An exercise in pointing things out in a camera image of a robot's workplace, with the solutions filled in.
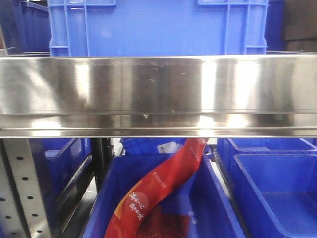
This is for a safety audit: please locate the blue bin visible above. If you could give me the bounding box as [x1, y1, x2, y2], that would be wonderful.
[43, 137, 92, 199]
[216, 138, 317, 238]
[83, 154, 245, 238]

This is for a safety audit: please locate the blue bin lower right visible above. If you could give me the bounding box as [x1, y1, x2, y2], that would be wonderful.
[216, 138, 317, 238]

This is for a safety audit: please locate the blue bin lower centre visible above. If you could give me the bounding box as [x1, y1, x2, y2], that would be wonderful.
[83, 154, 245, 238]

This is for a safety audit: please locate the perforated steel shelf upright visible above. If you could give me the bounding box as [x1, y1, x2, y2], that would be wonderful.
[0, 138, 60, 238]

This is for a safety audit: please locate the large blue crate on shelf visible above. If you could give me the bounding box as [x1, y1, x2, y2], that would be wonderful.
[48, 0, 268, 57]

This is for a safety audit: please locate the red printed package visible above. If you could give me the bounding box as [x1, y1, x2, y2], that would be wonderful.
[105, 138, 209, 238]

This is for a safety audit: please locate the blue bin lower left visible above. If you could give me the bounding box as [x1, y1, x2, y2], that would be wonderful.
[43, 137, 92, 199]

